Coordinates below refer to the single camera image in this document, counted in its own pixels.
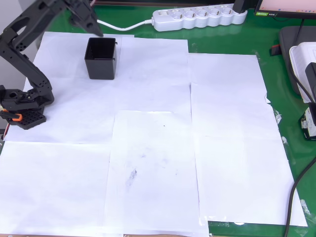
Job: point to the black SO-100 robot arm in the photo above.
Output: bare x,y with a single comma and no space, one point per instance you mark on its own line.
32,71

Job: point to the black square cup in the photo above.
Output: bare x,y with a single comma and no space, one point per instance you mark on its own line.
101,66

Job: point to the white paper sheet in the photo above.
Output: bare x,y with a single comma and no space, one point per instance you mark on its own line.
74,128
49,185
242,160
153,61
47,40
222,69
153,185

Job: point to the white power strip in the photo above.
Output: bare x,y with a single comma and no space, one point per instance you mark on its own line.
200,18

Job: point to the orange black clamp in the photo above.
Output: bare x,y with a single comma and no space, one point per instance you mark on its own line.
13,116

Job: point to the black plug adapter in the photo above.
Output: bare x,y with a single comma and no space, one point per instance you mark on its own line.
239,5

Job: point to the dark grey pad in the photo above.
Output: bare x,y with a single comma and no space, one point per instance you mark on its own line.
287,44

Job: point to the white foam container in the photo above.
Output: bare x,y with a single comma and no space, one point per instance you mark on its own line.
300,59

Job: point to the black device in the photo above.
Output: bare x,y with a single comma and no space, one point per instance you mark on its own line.
311,79

